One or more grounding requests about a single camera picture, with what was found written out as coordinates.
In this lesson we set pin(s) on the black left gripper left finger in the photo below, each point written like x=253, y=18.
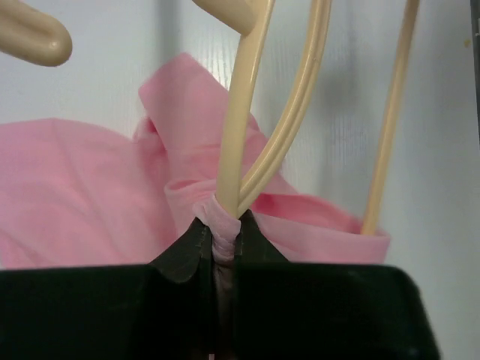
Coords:
x=163, y=309

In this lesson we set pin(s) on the pink t-shirt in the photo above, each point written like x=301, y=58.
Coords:
x=75, y=194

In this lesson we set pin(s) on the tan plastic hanger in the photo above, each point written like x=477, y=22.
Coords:
x=38, y=38

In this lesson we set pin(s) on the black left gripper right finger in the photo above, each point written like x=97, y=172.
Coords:
x=293, y=310

